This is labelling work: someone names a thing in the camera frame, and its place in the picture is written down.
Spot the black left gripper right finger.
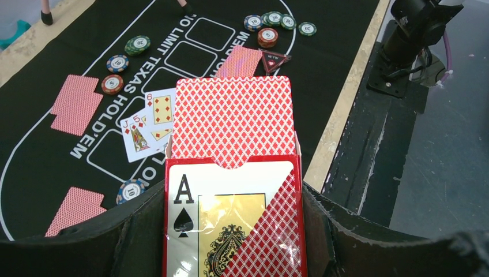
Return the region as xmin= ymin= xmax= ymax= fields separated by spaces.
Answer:
xmin=302 ymin=183 xmax=488 ymax=276

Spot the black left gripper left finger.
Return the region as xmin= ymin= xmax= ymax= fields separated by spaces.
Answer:
xmin=1 ymin=182 xmax=164 ymax=276

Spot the red playing card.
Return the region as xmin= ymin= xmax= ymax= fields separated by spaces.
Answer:
xmin=44 ymin=187 xmax=106 ymax=237
xmin=51 ymin=92 xmax=103 ymax=137
xmin=50 ymin=74 xmax=99 ymax=115
xmin=215 ymin=46 xmax=262 ymax=77

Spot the face-up playing card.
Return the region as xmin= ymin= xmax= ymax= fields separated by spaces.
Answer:
xmin=130 ymin=108 xmax=173 ymax=152
xmin=119 ymin=114 xmax=159 ymax=163

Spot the red playing card box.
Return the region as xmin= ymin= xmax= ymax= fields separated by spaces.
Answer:
xmin=162 ymin=76 xmax=307 ymax=276

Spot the face-up six of diamonds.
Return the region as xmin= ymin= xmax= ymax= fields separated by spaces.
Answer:
xmin=145 ymin=88 xmax=176 ymax=131

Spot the red poker chip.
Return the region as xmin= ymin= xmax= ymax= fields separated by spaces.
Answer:
xmin=101 ymin=74 xmax=124 ymax=95
xmin=257 ymin=28 xmax=279 ymax=48

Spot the red triangular dealer button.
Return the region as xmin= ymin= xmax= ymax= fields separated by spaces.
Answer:
xmin=260 ymin=49 xmax=291 ymax=76

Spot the green poker chip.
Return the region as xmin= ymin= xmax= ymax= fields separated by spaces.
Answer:
xmin=124 ymin=35 xmax=151 ymax=57
xmin=280 ymin=14 xmax=296 ymax=31
xmin=261 ymin=11 xmax=283 ymax=27
xmin=298 ymin=22 xmax=317 ymax=36

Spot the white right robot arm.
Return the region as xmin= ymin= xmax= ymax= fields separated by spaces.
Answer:
xmin=367 ymin=0 xmax=463 ymax=98

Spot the black poker felt mat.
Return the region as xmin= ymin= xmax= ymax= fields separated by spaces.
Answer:
xmin=0 ymin=0 xmax=382 ymax=242

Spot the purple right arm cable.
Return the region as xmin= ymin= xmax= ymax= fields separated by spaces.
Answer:
xmin=435 ymin=30 xmax=454 ymax=85

